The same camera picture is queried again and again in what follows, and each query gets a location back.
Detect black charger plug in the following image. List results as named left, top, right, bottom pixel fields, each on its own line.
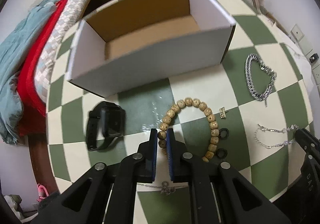
left=309, top=53, right=319, bottom=64

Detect checkered patterned mattress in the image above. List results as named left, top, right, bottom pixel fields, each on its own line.
left=34, top=0, right=89, bottom=103

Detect black smartwatch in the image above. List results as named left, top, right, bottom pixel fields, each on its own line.
left=86, top=101, right=125, bottom=151

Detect thin silver charm bracelet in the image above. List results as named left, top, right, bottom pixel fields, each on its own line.
left=254, top=123, right=299, bottom=149

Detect thick silver chain bracelet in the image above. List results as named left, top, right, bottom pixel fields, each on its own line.
left=245, top=53, right=277, bottom=102

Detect green white checkered tablecloth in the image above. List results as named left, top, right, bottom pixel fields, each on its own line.
left=45, top=0, right=315, bottom=224

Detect wooden bead bracelet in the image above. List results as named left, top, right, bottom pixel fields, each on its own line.
left=158, top=97, right=220, bottom=163

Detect wall power sockets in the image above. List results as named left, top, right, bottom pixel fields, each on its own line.
left=290, top=24, right=319, bottom=85

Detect red bed sheet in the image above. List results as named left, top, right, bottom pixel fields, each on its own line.
left=17, top=0, right=62, bottom=137

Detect white cardboard box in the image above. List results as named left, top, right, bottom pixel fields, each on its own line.
left=65, top=0, right=236, bottom=97

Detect silver pendant necklace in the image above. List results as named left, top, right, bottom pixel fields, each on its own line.
left=137, top=180, right=188, bottom=196

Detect pink slipper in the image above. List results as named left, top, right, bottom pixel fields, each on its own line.
left=37, top=183, right=49, bottom=202

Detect teal blue duvet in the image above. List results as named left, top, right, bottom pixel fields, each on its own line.
left=1, top=0, right=59, bottom=145

